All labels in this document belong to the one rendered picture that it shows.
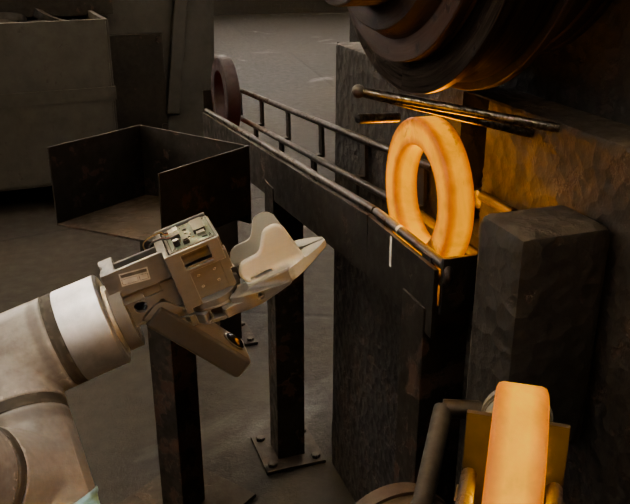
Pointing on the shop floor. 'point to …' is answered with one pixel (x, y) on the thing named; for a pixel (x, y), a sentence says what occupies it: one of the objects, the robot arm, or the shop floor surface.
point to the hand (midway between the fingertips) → (315, 252)
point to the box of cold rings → (39, 92)
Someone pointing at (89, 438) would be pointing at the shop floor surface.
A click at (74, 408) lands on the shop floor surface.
